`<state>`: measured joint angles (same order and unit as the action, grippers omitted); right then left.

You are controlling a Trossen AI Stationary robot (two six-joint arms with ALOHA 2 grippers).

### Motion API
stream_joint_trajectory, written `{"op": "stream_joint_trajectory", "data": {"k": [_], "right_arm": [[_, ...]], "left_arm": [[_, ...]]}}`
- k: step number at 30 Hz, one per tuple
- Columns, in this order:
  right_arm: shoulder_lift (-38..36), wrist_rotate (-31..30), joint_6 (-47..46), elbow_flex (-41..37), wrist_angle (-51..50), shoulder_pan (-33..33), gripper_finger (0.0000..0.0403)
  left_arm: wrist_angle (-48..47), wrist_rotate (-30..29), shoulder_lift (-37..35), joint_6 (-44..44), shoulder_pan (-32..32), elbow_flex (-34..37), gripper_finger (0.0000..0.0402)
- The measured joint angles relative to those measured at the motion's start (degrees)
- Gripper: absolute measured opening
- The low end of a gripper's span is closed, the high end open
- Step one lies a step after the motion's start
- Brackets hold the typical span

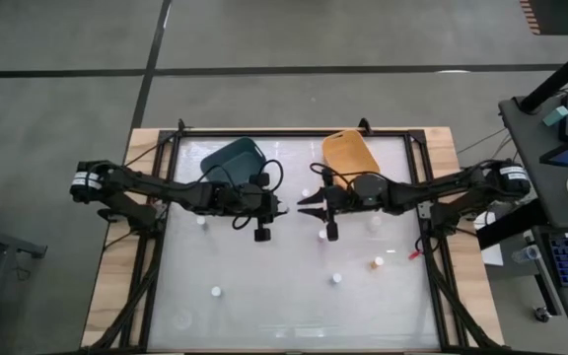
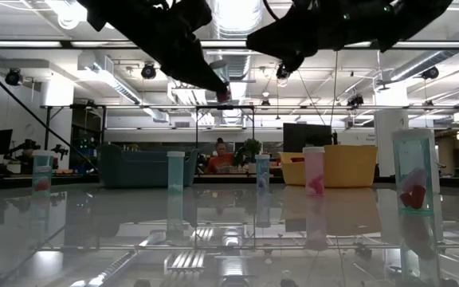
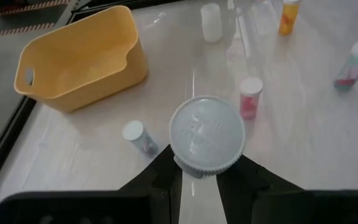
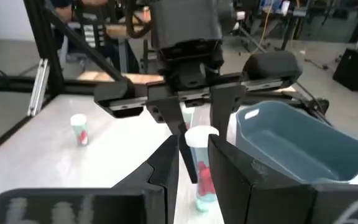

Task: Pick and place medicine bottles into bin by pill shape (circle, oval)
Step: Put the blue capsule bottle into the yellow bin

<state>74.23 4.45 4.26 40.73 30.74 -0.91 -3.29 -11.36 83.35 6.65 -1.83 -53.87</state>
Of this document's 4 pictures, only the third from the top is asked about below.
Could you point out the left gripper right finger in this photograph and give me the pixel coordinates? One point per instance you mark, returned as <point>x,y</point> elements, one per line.
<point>259,199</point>

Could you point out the yellow plastic bin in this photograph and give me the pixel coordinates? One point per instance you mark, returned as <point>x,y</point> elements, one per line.
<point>82,62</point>

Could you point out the pink medicine bottle white cap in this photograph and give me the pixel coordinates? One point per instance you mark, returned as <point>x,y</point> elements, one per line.
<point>250,99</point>

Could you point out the white opaque medicine bottle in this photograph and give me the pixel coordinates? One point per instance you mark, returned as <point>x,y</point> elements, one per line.
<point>211,23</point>

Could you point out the dark hazard-striped floor mat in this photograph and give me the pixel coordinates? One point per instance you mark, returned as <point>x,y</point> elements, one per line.
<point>17,20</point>

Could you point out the small clear bottle white cap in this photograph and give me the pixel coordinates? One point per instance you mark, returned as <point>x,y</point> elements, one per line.
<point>135,133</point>

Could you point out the black aluminium table frame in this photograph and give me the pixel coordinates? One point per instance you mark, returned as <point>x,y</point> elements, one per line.
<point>8,140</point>

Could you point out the orange medicine bottle white cap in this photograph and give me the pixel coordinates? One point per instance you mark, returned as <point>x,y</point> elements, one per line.
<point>288,18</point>

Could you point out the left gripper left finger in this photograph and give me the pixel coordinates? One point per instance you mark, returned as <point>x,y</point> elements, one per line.
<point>135,205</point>

